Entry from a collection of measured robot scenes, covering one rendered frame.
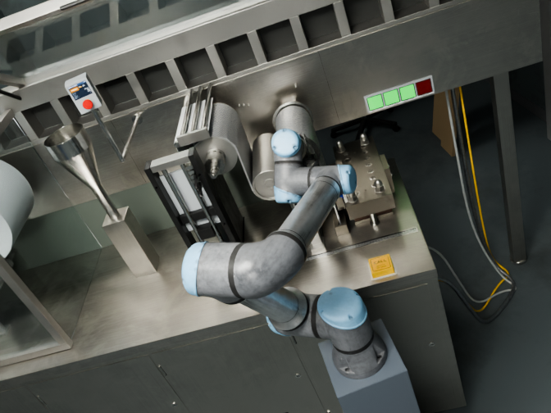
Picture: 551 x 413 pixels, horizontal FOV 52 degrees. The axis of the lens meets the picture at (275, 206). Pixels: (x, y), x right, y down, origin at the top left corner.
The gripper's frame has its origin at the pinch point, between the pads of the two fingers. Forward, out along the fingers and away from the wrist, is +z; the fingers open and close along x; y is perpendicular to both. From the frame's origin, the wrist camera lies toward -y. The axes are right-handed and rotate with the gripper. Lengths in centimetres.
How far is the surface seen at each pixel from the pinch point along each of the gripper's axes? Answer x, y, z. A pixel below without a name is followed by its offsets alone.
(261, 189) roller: 17.2, -2.7, 8.1
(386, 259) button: -16.4, -35.8, 6.4
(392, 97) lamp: -34, 19, 31
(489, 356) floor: -47, -92, 83
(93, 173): 71, 18, 1
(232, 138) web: 20.0, 14.7, -2.1
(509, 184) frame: -77, -22, 88
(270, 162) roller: 11.7, 5.0, 7.3
